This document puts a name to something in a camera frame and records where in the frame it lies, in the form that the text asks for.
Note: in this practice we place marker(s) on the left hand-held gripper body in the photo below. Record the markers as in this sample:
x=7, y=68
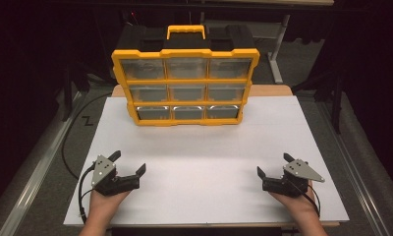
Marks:
x=119, y=183

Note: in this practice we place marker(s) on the black stand leg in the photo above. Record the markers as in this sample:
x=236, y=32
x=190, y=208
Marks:
x=74, y=88
x=328, y=93

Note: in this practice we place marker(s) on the white table board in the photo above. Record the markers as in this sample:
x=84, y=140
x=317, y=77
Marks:
x=197, y=164

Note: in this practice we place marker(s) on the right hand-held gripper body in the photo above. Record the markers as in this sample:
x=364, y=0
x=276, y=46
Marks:
x=283, y=185

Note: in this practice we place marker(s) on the person's left hand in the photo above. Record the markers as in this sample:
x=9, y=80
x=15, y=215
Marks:
x=103, y=205

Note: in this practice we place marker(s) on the aluminium floor rail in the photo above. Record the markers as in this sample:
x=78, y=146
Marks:
x=37, y=170
x=351, y=170

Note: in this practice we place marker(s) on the set of clear plastic drawers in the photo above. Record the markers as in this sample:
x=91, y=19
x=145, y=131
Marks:
x=187, y=92

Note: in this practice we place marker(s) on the person's right hand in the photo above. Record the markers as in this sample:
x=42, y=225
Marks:
x=297, y=206

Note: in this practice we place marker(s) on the grey metal stand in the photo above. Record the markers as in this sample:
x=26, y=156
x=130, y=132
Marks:
x=278, y=55

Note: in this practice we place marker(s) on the yellow black organizer cabinet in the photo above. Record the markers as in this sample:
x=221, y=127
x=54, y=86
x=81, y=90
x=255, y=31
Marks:
x=188, y=52

